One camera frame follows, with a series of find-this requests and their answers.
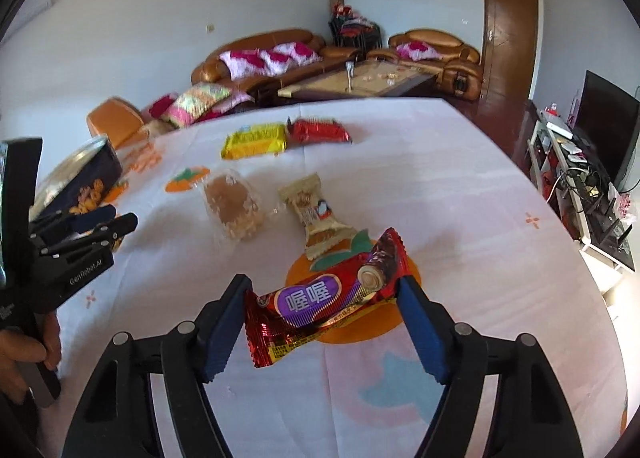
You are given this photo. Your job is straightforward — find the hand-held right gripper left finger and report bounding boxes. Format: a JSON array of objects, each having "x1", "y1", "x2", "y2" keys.
[{"x1": 60, "y1": 274, "x2": 253, "y2": 458}]

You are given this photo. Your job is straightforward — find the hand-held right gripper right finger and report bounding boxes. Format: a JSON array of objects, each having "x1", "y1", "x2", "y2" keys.
[{"x1": 395, "y1": 275, "x2": 588, "y2": 458}]

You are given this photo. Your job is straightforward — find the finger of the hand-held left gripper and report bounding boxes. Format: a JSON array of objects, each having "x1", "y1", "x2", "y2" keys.
[
  {"x1": 37, "y1": 212, "x2": 139, "y2": 256},
  {"x1": 29, "y1": 204, "x2": 117, "y2": 241}
]

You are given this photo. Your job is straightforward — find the round metal tin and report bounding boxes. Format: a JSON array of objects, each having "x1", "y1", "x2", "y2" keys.
[{"x1": 27, "y1": 134, "x2": 125, "y2": 226}]

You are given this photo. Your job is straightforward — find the red packet with purple label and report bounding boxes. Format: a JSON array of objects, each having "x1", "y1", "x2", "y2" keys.
[{"x1": 244, "y1": 227, "x2": 412, "y2": 369}]

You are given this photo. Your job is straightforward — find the clear packet brown cake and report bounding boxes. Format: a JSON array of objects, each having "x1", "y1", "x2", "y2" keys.
[{"x1": 199, "y1": 169, "x2": 281, "y2": 244}]

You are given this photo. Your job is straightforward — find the cream and gold snack packet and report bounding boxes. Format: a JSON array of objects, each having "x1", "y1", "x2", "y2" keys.
[{"x1": 277, "y1": 173, "x2": 361, "y2": 260}]

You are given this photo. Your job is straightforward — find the yellow snack packet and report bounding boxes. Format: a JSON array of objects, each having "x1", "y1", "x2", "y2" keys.
[{"x1": 221, "y1": 123, "x2": 288, "y2": 160}]

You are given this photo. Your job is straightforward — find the small red snack packet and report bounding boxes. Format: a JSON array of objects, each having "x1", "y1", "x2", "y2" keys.
[{"x1": 286, "y1": 117, "x2": 352, "y2": 145}]

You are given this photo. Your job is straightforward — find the person's left hand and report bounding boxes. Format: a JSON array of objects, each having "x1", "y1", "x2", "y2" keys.
[{"x1": 0, "y1": 310, "x2": 63, "y2": 406}]

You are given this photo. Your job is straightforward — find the brown leather chaise sofa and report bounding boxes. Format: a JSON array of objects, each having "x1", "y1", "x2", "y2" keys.
[{"x1": 86, "y1": 97, "x2": 171, "y2": 149}]

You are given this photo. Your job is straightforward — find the dark red pillow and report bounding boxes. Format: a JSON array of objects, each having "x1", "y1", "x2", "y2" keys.
[{"x1": 147, "y1": 94, "x2": 178, "y2": 119}]

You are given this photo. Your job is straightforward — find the colourful patchwork cushion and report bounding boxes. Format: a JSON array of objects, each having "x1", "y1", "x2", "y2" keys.
[{"x1": 162, "y1": 82, "x2": 236, "y2": 128}]

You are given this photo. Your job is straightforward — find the white printed tablecloth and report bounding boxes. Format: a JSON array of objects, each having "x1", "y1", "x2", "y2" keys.
[{"x1": 0, "y1": 97, "x2": 631, "y2": 458}]

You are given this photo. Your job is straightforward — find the white television stand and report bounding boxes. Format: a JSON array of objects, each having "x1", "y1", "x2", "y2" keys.
[{"x1": 527, "y1": 105, "x2": 638, "y2": 274}]

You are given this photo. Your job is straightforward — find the pink floral pillow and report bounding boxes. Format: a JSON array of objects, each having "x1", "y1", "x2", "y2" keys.
[
  {"x1": 395, "y1": 40, "x2": 436, "y2": 61},
  {"x1": 220, "y1": 49, "x2": 273, "y2": 79},
  {"x1": 257, "y1": 42, "x2": 321, "y2": 74}
]

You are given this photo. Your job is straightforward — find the black router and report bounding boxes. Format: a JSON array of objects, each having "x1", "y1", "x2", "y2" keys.
[{"x1": 582, "y1": 183, "x2": 636, "y2": 251}]

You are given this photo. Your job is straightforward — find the brown leather three-seat sofa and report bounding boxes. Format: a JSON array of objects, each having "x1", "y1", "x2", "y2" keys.
[{"x1": 191, "y1": 28, "x2": 368, "y2": 94}]

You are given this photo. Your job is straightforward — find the dark wooden coffee table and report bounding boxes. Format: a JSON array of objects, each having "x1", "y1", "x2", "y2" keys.
[{"x1": 277, "y1": 58, "x2": 451, "y2": 101}]

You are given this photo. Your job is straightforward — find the brown leather armchair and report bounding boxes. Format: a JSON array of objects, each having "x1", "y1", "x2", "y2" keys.
[{"x1": 387, "y1": 29, "x2": 483, "y2": 101}]

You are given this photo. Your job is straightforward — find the black television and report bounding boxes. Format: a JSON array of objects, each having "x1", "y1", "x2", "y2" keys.
[{"x1": 572, "y1": 69, "x2": 640, "y2": 194}]

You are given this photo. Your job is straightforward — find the stacked dark chairs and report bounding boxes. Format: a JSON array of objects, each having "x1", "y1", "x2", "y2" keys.
[{"x1": 327, "y1": 15, "x2": 383, "y2": 49}]

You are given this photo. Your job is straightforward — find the brown wooden door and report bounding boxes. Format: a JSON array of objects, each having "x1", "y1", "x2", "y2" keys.
[{"x1": 481, "y1": 0, "x2": 540, "y2": 101}]

